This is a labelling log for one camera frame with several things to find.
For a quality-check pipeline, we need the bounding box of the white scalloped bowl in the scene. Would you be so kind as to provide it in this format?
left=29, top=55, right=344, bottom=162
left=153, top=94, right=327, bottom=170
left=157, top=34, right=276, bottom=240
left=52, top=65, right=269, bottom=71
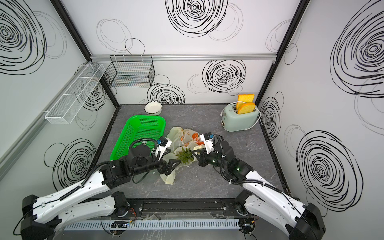
left=144, top=101, right=163, bottom=116

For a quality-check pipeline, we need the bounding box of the white slotted cable duct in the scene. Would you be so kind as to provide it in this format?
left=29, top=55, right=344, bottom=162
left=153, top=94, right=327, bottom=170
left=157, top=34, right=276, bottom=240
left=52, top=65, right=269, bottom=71
left=64, top=219, right=242, bottom=232

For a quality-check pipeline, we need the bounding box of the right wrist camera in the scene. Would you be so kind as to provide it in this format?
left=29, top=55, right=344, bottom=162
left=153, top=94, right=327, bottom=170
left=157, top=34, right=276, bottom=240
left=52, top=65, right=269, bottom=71
left=200, top=132, right=214, bottom=154

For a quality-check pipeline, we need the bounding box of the green plastic basket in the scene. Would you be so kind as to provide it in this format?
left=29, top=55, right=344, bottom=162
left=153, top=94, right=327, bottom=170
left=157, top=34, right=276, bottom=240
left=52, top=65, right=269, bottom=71
left=110, top=115, right=166, bottom=161

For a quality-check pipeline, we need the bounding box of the toast slice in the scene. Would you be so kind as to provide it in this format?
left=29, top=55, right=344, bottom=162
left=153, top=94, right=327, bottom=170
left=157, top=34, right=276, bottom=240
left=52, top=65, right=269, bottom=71
left=237, top=103, right=256, bottom=115
left=236, top=94, right=255, bottom=110

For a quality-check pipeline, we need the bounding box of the black wire basket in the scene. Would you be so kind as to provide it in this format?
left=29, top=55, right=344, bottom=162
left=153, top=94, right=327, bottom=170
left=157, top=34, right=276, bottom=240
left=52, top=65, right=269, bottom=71
left=105, top=55, right=155, bottom=88

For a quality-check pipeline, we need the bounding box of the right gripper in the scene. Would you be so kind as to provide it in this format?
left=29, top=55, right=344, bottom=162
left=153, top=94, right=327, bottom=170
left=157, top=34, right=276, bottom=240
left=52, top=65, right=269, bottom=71
left=192, top=147, right=228, bottom=171

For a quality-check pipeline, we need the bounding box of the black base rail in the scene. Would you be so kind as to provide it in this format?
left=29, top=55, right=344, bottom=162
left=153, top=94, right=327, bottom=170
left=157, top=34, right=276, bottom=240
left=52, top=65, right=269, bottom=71
left=127, top=198, right=250, bottom=218

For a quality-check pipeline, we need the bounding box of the mint green toaster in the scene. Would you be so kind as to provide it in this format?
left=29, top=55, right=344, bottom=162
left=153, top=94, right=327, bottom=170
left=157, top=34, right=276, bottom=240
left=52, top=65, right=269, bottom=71
left=220, top=101, right=261, bottom=132

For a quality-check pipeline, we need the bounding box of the toast slice rear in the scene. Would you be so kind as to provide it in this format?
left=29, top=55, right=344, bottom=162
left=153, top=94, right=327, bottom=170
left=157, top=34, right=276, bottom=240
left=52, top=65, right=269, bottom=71
left=236, top=94, right=255, bottom=110

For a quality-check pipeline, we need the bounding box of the toast slice front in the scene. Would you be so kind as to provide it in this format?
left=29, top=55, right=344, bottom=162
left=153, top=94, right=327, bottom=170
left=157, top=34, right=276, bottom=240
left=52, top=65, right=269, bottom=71
left=237, top=103, right=256, bottom=115

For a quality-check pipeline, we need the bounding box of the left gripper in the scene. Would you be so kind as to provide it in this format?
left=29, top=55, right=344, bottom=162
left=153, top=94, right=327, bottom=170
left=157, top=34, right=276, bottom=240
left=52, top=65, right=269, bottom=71
left=132, top=154, right=182, bottom=178

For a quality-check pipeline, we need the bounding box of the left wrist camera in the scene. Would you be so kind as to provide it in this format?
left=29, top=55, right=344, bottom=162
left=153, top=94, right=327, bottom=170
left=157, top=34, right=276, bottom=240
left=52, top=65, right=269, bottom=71
left=155, top=137, right=172, bottom=160

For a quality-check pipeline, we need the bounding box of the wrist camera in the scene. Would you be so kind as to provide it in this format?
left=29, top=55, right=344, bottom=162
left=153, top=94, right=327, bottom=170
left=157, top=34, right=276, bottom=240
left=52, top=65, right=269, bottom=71
left=200, top=132, right=214, bottom=154
left=155, top=137, right=172, bottom=160

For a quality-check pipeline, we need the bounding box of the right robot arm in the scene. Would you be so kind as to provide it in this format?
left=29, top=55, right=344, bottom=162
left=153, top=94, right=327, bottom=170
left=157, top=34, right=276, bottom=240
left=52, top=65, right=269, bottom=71
left=193, top=150, right=326, bottom=240

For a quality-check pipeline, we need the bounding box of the yellow plastic bag with oranges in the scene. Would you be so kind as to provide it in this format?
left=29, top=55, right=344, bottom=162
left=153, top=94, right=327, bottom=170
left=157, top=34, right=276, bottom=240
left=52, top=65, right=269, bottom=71
left=160, top=127, right=206, bottom=185

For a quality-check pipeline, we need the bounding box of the white mesh wall shelf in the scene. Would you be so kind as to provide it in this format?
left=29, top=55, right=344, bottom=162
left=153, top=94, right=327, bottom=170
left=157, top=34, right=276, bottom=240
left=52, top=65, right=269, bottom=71
left=45, top=64, right=105, bottom=125

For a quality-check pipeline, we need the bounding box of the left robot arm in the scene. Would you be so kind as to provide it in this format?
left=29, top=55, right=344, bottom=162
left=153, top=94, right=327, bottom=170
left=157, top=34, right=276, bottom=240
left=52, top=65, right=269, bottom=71
left=16, top=146, right=181, bottom=240

